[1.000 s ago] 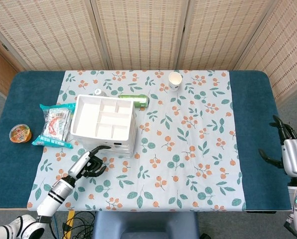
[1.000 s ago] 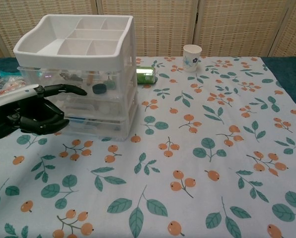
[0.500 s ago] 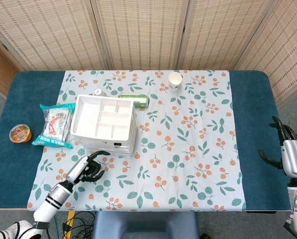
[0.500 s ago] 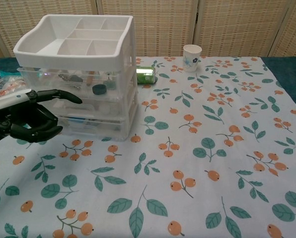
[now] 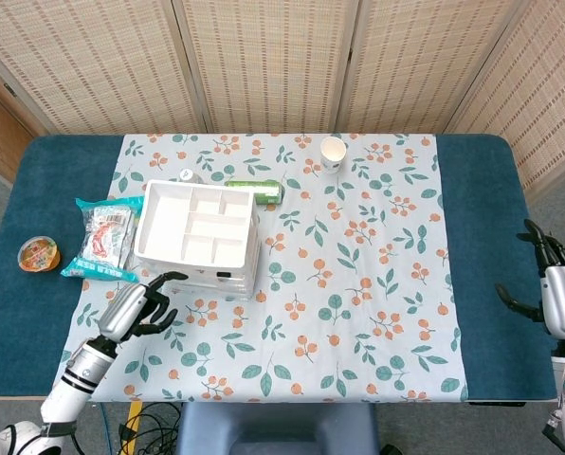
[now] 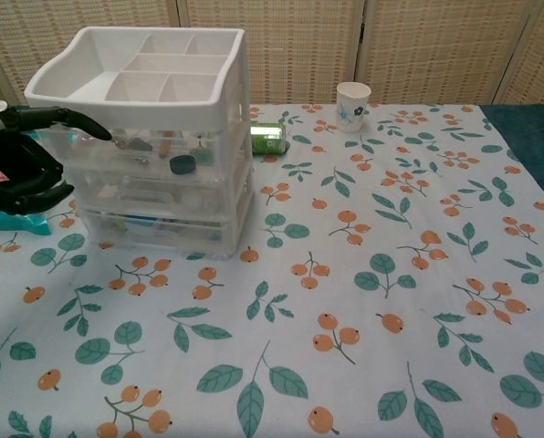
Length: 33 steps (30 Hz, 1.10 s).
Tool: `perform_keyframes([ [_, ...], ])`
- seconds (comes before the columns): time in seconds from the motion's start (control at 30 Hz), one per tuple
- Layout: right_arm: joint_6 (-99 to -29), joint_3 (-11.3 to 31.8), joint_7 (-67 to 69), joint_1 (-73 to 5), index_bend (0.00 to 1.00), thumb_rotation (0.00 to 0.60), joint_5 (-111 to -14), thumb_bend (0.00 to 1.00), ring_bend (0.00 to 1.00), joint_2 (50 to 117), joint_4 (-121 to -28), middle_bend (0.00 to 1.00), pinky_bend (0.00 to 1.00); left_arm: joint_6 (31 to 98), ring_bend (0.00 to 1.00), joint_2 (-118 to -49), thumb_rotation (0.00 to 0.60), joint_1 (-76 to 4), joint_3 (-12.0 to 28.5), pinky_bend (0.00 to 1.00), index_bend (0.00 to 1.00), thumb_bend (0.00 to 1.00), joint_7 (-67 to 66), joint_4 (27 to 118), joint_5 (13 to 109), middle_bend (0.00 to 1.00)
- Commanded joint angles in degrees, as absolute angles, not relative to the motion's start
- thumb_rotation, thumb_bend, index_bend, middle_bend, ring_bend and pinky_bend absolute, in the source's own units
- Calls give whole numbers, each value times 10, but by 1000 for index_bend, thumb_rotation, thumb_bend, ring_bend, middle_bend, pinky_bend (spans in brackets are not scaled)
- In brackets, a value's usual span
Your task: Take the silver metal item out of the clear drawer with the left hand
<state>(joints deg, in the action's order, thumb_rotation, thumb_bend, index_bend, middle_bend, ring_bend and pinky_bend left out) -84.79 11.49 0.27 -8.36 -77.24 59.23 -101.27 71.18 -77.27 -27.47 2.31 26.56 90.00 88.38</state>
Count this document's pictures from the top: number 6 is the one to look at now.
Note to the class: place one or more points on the bamboo folding screen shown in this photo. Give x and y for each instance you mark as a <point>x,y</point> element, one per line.
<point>390,45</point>

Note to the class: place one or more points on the clear plastic storage container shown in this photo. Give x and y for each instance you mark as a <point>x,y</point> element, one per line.
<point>162,232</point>

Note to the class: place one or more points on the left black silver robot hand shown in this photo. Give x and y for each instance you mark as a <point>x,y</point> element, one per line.
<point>16,150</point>

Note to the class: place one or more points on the flower print paper cup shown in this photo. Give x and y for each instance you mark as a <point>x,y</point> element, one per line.
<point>352,109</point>

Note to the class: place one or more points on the dark round cap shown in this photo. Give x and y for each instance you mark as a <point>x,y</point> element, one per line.
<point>183,165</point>

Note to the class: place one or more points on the green drink can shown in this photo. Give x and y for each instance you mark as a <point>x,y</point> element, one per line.
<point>267,137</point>

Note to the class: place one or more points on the white plastic drawer organizer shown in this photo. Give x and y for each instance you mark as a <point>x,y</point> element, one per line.
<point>139,111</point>

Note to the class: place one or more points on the clear drawer with hammer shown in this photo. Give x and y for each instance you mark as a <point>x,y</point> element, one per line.
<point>94,157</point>

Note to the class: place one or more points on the fruit leaf print tablecloth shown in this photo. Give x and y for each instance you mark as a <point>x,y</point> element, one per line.
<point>299,319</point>

